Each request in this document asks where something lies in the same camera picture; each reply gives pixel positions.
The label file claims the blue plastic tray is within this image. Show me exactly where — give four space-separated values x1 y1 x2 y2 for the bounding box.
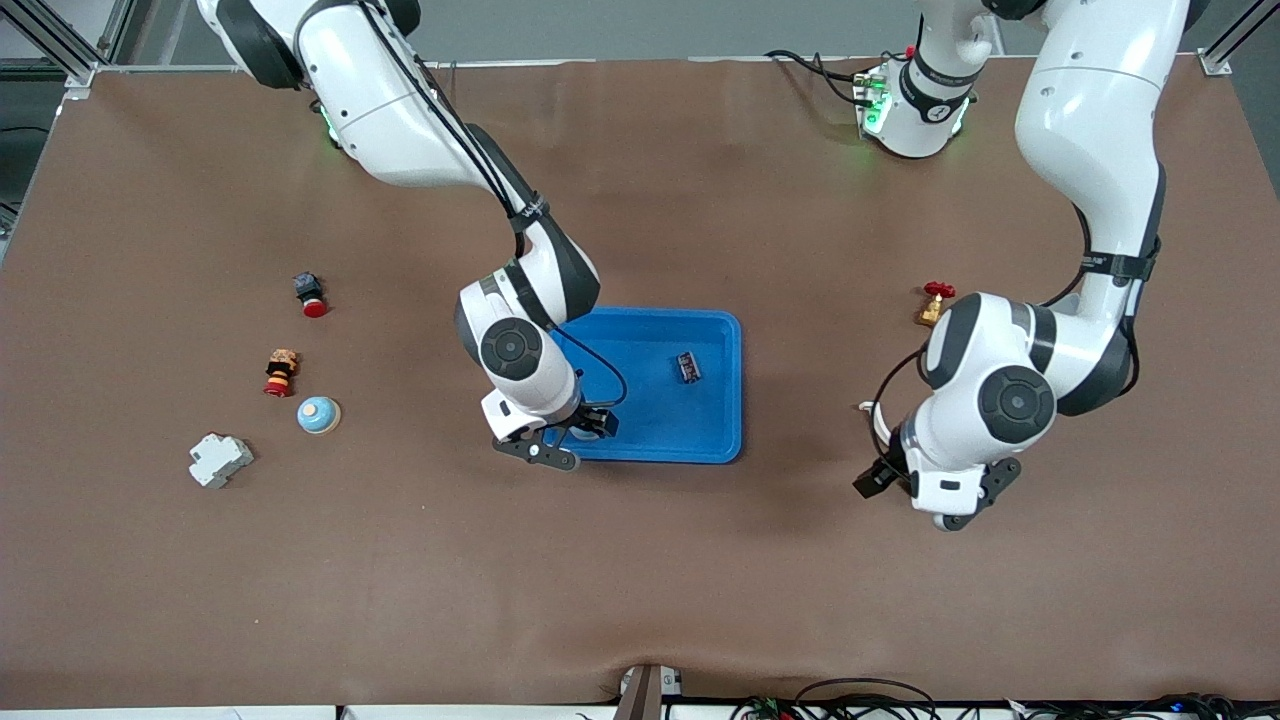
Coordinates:
545 306 743 465

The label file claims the brown table mat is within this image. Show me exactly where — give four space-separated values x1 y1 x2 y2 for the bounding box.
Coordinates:
0 55 1280 707

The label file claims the red yellow emergency stop button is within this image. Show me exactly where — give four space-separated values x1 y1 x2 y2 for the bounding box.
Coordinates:
263 348 301 399

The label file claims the white circuit breaker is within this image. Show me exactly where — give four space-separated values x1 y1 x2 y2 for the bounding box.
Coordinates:
188 432 255 490

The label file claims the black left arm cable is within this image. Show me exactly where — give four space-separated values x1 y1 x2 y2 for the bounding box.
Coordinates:
868 200 1161 461

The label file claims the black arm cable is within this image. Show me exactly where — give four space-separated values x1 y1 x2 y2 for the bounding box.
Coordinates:
868 200 1161 461
355 0 629 411

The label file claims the brass valve red handle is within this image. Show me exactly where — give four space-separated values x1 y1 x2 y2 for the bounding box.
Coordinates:
914 281 957 328

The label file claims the black cable bundle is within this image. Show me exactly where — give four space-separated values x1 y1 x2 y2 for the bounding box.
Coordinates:
730 678 1280 720

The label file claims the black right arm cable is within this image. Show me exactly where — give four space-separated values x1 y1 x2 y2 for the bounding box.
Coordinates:
355 0 629 411

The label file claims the grey camera stand post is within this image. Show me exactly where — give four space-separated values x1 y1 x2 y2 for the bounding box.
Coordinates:
618 663 684 720

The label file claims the black base cable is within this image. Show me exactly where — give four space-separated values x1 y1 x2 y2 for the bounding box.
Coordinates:
765 48 871 109

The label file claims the aluminium frame profile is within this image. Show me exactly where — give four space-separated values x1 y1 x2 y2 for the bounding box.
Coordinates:
1198 0 1280 77
0 0 136 101

